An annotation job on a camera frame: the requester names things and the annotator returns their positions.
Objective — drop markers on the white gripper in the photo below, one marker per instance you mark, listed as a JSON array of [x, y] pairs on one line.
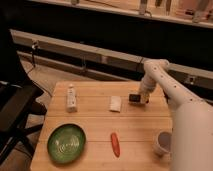
[[145, 88]]

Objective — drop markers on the black eraser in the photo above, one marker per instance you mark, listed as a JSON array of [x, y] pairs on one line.
[[135, 98]]

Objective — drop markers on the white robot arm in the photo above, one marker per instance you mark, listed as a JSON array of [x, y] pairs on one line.
[[192, 121]]

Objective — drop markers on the white ceramic cup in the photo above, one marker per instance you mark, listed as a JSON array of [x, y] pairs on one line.
[[162, 143]]

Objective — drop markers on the white folded cloth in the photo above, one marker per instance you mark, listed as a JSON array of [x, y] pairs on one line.
[[115, 103]]

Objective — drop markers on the orange carrot toy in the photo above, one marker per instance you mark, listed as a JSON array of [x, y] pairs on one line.
[[115, 144]]

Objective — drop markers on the green glass plate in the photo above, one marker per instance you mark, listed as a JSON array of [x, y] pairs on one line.
[[66, 143]]

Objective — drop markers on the black chair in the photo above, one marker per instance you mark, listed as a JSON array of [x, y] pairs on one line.
[[16, 104]]

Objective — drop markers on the grey metal rail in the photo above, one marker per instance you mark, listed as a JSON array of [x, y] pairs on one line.
[[185, 74]]

